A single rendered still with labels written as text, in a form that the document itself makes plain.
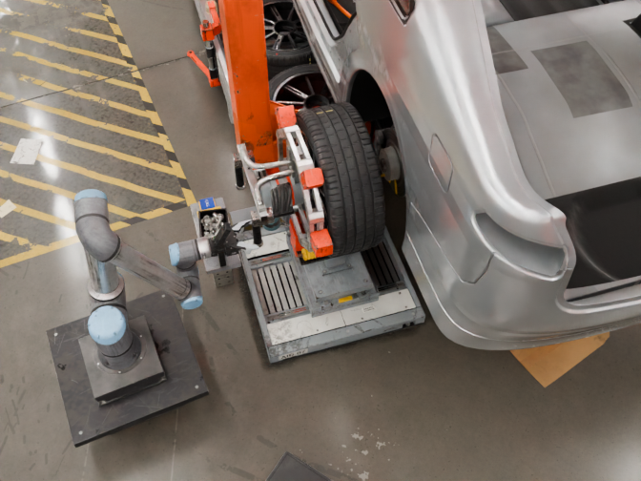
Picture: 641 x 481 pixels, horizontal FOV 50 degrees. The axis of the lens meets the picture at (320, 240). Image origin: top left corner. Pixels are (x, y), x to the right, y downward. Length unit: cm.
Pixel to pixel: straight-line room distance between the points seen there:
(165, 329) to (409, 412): 123
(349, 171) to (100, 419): 152
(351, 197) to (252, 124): 78
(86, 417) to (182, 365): 46
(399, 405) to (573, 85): 171
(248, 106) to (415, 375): 155
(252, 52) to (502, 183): 140
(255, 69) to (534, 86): 128
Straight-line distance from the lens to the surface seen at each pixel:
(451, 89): 230
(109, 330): 300
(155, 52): 523
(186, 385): 322
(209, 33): 452
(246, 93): 323
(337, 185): 277
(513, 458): 349
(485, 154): 216
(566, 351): 379
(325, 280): 353
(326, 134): 284
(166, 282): 282
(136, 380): 317
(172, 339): 334
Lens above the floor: 318
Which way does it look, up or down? 54 degrees down
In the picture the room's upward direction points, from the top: 1 degrees clockwise
